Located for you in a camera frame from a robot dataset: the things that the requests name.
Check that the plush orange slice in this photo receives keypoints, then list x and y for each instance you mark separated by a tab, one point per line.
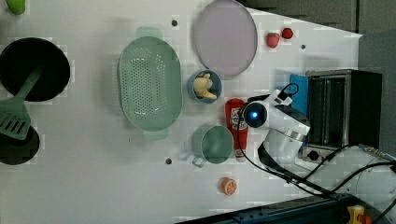
228	186

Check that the black toaster oven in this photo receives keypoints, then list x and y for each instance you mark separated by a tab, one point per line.
342	106

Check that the yellow plush banana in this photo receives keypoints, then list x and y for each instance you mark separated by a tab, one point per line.
201	85

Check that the red plush ketchup bottle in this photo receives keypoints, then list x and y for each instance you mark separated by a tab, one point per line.
237	127

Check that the green oval colander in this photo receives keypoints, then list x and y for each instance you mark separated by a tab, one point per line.
150	83

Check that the dark red plush strawberry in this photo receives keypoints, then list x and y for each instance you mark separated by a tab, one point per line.
287	33

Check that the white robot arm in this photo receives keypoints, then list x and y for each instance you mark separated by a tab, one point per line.
362	170

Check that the yellow red emergency button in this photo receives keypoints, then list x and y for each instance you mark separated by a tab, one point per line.
357	215

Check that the round lilac plate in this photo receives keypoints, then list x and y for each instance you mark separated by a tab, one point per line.
225	37

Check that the black round container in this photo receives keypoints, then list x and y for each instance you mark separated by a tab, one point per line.
15	152

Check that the green spatula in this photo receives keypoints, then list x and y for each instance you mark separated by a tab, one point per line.
15	120

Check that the pink plush strawberry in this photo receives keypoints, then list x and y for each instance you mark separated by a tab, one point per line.
272	40

